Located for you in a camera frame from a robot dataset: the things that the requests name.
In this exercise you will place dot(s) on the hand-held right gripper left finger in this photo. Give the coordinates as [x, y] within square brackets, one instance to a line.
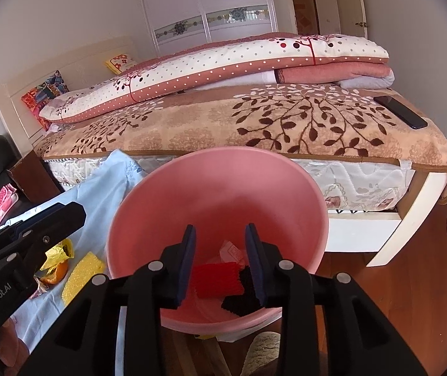
[186, 266]

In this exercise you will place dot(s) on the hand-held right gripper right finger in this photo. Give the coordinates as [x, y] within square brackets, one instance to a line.
[255, 270]

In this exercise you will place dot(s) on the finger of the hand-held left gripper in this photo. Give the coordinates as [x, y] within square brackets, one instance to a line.
[62, 219]
[4, 237]

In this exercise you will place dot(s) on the red sponge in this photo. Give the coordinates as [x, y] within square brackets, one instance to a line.
[217, 280]

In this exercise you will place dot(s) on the yellow foam piece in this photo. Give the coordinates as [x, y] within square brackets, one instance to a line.
[82, 274]

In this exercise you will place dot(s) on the pink plastic bucket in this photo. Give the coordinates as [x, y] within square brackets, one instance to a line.
[215, 196]

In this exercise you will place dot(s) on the person's left hand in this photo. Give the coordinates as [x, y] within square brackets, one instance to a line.
[12, 344]

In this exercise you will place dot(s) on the white and red wrapper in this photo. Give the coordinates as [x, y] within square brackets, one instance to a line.
[231, 250]

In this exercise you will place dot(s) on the gold foil wrapper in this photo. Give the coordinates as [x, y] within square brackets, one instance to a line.
[61, 252]

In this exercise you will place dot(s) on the black cloth scrap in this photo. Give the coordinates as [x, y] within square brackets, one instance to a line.
[243, 301]

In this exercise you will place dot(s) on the light blue cloth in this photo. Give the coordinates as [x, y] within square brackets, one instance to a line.
[94, 203]

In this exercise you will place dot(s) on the brown nightstand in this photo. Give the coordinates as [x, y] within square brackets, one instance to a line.
[31, 180]

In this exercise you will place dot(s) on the orange fruit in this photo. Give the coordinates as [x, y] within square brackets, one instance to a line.
[57, 274]

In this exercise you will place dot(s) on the beige fuzzy slipper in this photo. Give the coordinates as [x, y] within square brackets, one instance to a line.
[260, 354]

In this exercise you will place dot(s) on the bed with brown blanket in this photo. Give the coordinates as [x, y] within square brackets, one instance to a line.
[364, 235]

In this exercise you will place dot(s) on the white quilted mattress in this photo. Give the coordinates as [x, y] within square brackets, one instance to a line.
[344, 188]

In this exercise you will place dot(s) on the colourful patterned pillow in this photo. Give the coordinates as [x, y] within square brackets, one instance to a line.
[43, 92]

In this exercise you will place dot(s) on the brown leaf print blanket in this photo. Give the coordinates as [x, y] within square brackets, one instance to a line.
[207, 125]

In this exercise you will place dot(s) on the yellow flowered pillow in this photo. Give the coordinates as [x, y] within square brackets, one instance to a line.
[120, 62]

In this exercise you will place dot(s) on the polka dot folded quilt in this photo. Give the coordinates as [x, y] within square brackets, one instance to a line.
[207, 62]

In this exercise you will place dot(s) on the pink folded blanket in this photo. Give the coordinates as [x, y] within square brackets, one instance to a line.
[325, 72]

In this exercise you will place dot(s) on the black smartphone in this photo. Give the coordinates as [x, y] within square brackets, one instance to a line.
[401, 111]

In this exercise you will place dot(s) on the white folded sheet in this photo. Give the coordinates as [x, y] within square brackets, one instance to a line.
[364, 83]

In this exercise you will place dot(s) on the white wardrobe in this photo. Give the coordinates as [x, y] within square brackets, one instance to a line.
[176, 0]

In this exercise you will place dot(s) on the white door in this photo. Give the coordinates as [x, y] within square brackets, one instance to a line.
[348, 0]

